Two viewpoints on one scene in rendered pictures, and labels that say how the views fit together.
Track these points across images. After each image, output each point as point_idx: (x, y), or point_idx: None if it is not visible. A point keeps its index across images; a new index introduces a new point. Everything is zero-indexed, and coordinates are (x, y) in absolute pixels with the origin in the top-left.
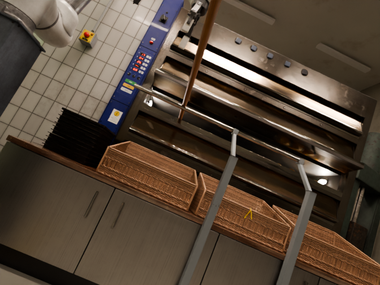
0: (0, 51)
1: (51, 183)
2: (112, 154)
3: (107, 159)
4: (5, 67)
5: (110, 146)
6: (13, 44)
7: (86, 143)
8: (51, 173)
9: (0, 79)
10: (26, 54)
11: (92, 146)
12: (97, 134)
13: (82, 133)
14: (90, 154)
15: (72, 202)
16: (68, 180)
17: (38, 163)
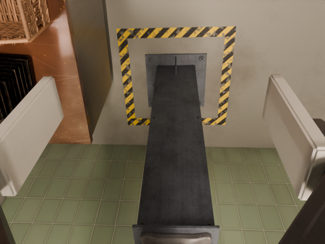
0: (206, 190)
1: (86, 55)
2: (30, 22)
3: (37, 22)
4: (185, 180)
5: (22, 39)
6: (196, 204)
7: (14, 86)
8: (84, 67)
9: (181, 168)
10: (166, 206)
11: (15, 72)
12: (0, 87)
13: (15, 106)
14: (19, 62)
15: (83, 13)
16: (80, 41)
17: (86, 89)
